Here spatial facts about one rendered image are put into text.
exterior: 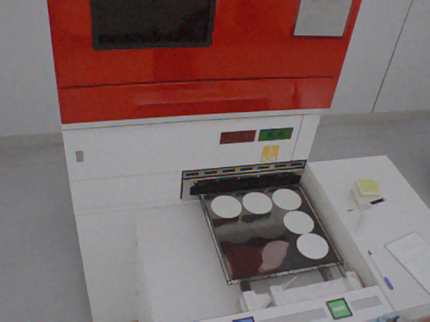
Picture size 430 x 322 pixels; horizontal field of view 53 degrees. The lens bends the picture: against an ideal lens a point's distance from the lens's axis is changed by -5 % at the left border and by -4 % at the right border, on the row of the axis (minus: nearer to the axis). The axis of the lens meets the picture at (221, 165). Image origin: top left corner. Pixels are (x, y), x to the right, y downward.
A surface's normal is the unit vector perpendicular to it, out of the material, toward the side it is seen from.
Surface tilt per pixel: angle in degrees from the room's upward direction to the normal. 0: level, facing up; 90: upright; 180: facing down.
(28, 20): 90
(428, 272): 0
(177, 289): 0
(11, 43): 90
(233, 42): 90
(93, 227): 90
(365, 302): 0
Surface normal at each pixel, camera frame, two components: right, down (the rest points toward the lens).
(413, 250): 0.11, -0.76
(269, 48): 0.26, 0.65
